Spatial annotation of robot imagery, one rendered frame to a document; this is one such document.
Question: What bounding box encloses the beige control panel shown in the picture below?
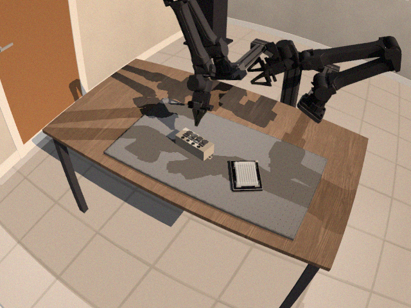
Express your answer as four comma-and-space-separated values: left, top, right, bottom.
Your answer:
175, 128, 214, 161

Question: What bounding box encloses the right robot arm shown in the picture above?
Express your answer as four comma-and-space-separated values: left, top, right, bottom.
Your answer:
163, 0, 239, 108

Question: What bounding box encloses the grey flat work mat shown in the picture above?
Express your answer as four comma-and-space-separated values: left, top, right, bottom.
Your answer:
104, 98, 328, 241

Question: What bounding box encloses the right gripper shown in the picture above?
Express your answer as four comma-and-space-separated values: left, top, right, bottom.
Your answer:
188, 101, 214, 126

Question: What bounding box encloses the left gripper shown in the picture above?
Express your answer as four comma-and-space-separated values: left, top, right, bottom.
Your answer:
247, 56, 287, 87

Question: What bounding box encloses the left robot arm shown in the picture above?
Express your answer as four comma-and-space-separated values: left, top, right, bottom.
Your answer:
262, 36, 402, 120

